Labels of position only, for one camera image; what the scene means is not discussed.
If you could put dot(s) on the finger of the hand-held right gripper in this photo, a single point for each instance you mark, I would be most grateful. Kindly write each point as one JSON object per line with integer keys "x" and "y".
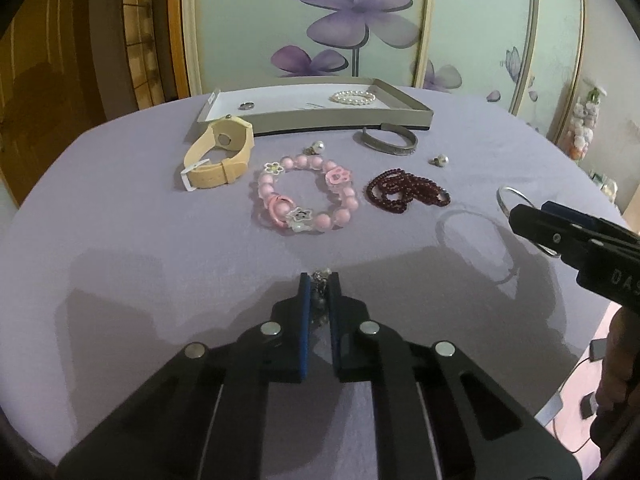
{"x": 545, "y": 230}
{"x": 570, "y": 212}

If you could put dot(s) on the small dangling charm earring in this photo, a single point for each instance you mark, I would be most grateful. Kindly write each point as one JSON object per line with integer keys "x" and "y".
{"x": 320, "y": 294}

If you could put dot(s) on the grey jewelry tray box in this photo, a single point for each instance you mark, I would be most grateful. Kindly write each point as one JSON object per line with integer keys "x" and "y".
{"x": 320, "y": 115}

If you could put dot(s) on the purple tablecloth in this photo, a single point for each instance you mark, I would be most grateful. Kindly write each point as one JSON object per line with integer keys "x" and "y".
{"x": 150, "y": 270}

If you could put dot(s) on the flower print wardrobe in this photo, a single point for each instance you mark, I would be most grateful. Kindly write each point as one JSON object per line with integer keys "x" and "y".
{"x": 360, "y": 20}

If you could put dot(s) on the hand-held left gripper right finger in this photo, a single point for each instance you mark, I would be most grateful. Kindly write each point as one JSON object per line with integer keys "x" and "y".
{"x": 336, "y": 332}

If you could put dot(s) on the thin silver bangle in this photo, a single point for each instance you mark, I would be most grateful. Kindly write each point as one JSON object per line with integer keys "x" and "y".
{"x": 502, "y": 197}

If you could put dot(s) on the wooden door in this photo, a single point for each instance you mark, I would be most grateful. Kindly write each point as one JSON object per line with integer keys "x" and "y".
{"x": 45, "y": 110}

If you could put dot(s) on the person's right forearm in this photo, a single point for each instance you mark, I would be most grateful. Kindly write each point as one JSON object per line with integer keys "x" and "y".
{"x": 620, "y": 375}

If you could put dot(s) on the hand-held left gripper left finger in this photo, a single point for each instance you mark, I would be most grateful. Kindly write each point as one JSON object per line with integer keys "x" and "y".
{"x": 303, "y": 330}

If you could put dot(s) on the cream yellow wristwatch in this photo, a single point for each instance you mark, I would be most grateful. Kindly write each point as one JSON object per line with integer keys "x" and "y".
{"x": 220, "y": 160}

